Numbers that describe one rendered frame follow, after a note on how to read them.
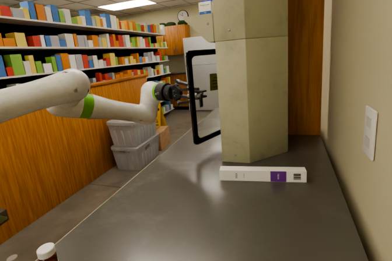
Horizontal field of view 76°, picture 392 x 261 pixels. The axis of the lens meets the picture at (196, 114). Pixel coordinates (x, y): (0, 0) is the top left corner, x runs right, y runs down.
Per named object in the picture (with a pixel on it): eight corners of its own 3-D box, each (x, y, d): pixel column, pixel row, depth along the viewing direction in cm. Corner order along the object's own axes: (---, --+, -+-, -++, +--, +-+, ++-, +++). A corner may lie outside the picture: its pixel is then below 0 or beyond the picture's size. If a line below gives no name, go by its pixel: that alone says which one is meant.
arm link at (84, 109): (48, 106, 96) (49, 79, 101) (39, 119, 105) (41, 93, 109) (95, 113, 108) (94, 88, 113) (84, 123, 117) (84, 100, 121)
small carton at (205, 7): (214, 18, 103) (213, 2, 101) (211, 17, 98) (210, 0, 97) (203, 20, 105) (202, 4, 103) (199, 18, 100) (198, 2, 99)
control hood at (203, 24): (232, 43, 120) (231, 21, 118) (214, 41, 91) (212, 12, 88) (209, 45, 124) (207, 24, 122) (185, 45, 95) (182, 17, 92)
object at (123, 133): (160, 133, 359) (157, 110, 351) (137, 148, 304) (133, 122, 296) (135, 132, 373) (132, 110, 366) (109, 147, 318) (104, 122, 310)
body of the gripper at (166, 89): (163, 101, 125) (176, 102, 119) (161, 84, 123) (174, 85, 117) (174, 99, 130) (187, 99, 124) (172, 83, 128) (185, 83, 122)
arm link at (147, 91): (138, 79, 136) (154, 83, 144) (134, 102, 135) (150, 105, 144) (154, 78, 126) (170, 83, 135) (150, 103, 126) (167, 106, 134)
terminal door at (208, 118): (234, 127, 129) (230, 48, 120) (195, 145, 107) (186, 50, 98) (233, 127, 129) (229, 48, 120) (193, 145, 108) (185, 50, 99)
